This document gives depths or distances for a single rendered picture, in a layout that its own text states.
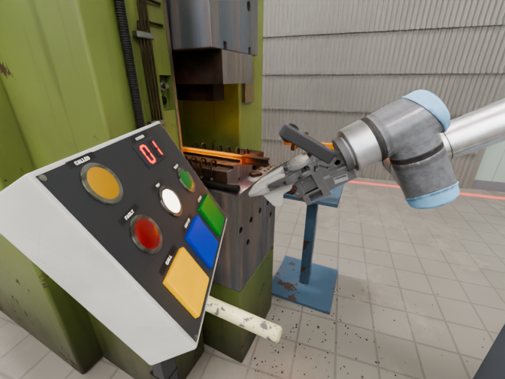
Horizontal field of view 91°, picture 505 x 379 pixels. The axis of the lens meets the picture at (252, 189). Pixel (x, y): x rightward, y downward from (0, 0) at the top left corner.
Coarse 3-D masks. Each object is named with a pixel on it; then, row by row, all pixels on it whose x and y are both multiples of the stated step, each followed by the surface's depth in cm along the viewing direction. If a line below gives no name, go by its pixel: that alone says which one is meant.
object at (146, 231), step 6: (138, 222) 33; (144, 222) 34; (150, 222) 35; (138, 228) 33; (144, 228) 34; (150, 228) 35; (138, 234) 32; (144, 234) 33; (150, 234) 34; (156, 234) 35; (138, 240) 32; (144, 240) 33; (150, 240) 34; (156, 240) 35; (144, 246) 32; (150, 246) 33; (156, 246) 34
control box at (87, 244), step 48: (144, 144) 44; (0, 192) 24; (48, 192) 24; (144, 192) 38; (192, 192) 52; (48, 240) 26; (96, 240) 27; (96, 288) 29; (144, 288) 29; (144, 336) 32; (192, 336) 33
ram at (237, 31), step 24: (168, 0) 70; (192, 0) 67; (216, 0) 68; (240, 0) 78; (192, 24) 69; (216, 24) 69; (240, 24) 80; (192, 48) 72; (216, 48) 72; (240, 48) 82
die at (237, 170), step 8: (184, 152) 107; (192, 152) 106; (224, 152) 109; (192, 160) 100; (208, 160) 99; (216, 160) 99; (224, 160) 99; (232, 160) 98; (240, 160) 96; (208, 168) 92; (216, 168) 92; (224, 168) 92; (232, 168) 92; (240, 168) 98; (248, 168) 104; (208, 176) 93; (216, 176) 92; (224, 176) 90; (232, 176) 93; (240, 176) 99
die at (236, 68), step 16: (176, 64) 82; (192, 64) 79; (208, 64) 77; (224, 64) 76; (240, 64) 84; (176, 80) 84; (192, 80) 82; (208, 80) 79; (224, 80) 77; (240, 80) 86
